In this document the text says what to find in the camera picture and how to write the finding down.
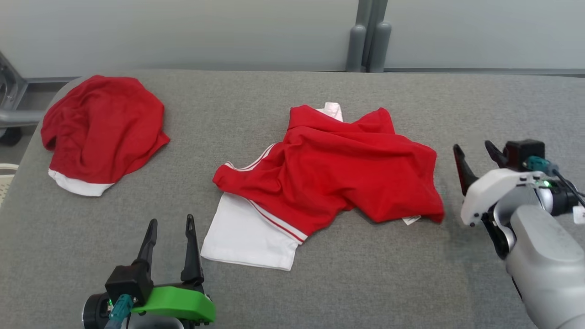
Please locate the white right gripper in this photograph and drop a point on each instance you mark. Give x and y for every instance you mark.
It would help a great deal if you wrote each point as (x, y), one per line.
(484, 192)

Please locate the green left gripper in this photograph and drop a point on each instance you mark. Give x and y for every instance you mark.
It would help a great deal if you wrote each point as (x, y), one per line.
(178, 301)

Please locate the red jersey with white sleeves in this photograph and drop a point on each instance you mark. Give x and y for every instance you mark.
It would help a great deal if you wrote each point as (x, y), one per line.
(347, 173)

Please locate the red shorts with white stripes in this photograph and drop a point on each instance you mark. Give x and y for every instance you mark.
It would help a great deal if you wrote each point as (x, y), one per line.
(105, 123)

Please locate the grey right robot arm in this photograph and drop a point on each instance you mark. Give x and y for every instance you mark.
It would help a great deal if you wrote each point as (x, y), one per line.
(544, 260)

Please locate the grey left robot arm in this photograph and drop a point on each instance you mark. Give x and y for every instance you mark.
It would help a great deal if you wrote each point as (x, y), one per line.
(93, 313)

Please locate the white perforated laundry basket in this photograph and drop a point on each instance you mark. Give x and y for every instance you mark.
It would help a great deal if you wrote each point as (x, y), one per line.
(5, 183)

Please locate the grey vertical partition profile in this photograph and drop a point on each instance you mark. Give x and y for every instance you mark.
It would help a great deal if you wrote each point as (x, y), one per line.
(371, 11)

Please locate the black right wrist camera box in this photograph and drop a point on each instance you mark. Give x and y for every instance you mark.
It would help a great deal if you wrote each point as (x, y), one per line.
(521, 153)

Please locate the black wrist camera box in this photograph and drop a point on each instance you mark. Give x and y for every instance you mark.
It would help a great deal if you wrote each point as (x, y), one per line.
(128, 283)
(521, 153)

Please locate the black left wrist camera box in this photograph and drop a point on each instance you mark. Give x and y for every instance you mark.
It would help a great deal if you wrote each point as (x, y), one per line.
(128, 283)

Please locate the grey rounded floor post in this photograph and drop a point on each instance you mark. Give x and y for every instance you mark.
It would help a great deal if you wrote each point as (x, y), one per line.
(380, 48)
(356, 48)

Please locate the grey metal cart frame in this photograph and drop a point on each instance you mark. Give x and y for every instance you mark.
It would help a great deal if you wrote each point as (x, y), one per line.
(13, 116)

